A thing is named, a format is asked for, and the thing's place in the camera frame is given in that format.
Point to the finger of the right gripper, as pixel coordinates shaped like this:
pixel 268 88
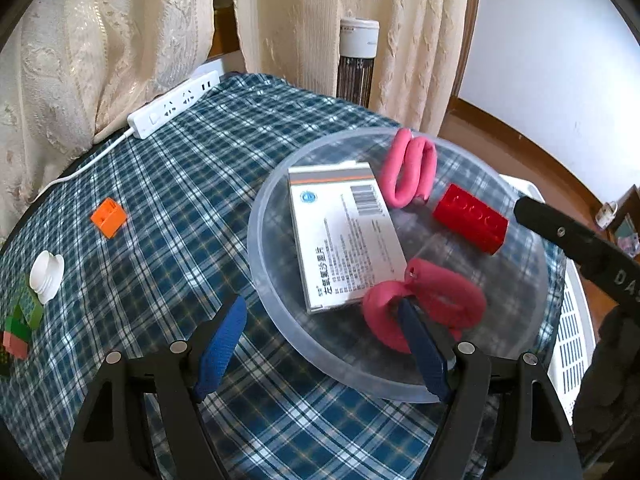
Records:
pixel 598 260

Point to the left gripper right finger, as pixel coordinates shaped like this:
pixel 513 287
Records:
pixel 532 437

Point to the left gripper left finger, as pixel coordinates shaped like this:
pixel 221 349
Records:
pixel 112 437

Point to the long pink foam roller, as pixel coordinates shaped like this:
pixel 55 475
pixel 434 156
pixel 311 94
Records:
pixel 446 297

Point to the green pink brick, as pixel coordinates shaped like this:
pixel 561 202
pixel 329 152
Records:
pixel 17 334

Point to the red toy brick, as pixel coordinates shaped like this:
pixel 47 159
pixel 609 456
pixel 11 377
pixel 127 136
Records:
pixel 476 222

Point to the white plastic cap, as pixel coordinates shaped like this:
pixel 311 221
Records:
pixel 45 276

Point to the orange toy brick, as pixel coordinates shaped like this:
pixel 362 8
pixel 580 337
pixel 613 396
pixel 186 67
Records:
pixel 109 217

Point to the short pink foam roller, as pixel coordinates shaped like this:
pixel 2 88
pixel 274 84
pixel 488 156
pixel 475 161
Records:
pixel 409 171

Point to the white medicine box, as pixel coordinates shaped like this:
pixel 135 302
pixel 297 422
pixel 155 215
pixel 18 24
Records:
pixel 345 239

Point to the grey gloved hand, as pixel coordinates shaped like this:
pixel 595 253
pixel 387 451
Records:
pixel 608 400

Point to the wooden shelf cabinet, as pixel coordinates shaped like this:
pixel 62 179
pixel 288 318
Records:
pixel 624 229

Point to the white mug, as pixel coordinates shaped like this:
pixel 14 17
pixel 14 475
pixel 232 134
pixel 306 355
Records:
pixel 605 215

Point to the white slatted appliance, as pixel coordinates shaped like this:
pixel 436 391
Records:
pixel 565 319

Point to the dark green printed box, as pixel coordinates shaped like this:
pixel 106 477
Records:
pixel 6 362

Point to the blue plaid tablecloth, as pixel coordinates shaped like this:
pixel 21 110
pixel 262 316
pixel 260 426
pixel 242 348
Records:
pixel 187 191

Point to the clear plastic bowl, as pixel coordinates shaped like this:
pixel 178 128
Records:
pixel 338 342

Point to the white power strip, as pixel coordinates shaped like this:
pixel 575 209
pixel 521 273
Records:
pixel 157 113

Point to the white tower heater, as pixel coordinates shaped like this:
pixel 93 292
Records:
pixel 357 60

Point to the cream patterned curtain left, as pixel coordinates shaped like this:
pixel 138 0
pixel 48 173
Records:
pixel 71 72

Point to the cream curtain right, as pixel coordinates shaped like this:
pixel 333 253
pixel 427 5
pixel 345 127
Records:
pixel 418 48

